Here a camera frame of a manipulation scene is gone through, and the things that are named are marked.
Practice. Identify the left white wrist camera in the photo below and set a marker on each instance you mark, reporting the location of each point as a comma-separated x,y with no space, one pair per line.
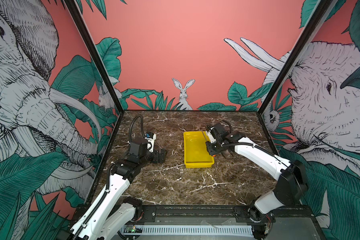
151,137

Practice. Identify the yellow plastic bin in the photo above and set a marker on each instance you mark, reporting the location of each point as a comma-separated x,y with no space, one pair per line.
195,151

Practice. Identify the white slotted cable duct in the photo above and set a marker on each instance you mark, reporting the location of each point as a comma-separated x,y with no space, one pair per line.
161,230

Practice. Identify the left black frame post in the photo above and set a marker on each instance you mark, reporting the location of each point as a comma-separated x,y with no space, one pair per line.
76,15

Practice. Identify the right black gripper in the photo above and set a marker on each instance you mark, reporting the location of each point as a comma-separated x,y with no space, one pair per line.
208,144

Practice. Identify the right black frame post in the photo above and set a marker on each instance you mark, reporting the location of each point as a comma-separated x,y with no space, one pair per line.
315,21

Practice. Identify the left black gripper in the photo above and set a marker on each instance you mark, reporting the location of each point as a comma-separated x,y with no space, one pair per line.
162,156

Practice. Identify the black frame post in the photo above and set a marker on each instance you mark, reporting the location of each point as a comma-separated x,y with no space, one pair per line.
315,21
76,15

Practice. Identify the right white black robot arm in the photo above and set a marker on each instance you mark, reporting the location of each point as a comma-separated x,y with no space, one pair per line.
291,177

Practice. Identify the black front mounting rail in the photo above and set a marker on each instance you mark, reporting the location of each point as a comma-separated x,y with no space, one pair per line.
238,212

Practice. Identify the small green circuit board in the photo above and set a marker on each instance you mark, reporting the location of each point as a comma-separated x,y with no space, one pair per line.
133,230

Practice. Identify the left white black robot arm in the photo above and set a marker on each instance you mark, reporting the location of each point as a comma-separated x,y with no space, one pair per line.
100,222

